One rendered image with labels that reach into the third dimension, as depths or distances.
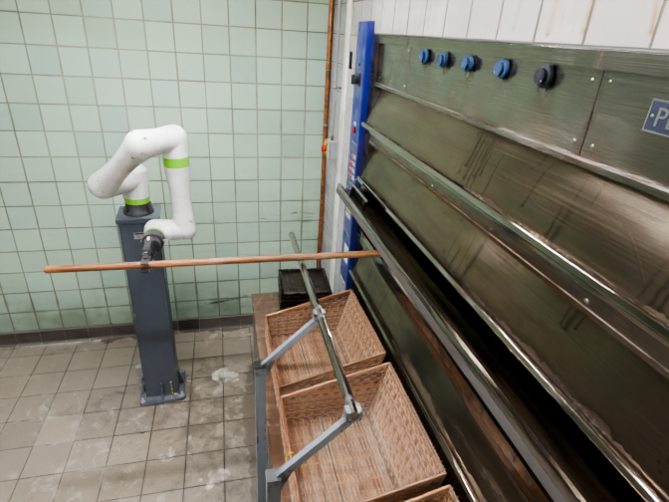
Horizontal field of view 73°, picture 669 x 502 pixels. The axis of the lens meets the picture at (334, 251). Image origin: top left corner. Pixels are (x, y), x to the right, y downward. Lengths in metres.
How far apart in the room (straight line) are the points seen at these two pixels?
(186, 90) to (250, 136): 0.46
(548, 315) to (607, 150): 0.37
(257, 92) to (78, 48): 0.99
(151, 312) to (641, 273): 2.34
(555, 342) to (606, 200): 0.32
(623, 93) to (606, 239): 0.26
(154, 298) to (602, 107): 2.27
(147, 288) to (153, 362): 0.50
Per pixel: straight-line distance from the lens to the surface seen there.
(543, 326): 1.12
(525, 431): 0.99
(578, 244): 0.99
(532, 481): 1.28
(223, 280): 3.40
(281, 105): 3.01
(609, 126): 0.99
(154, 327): 2.77
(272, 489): 1.46
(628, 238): 0.94
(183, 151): 2.13
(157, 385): 3.04
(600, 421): 1.02
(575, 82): 1.07
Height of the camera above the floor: 2.10
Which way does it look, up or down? 26 degrees down
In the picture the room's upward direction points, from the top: 4 degrees clockwise
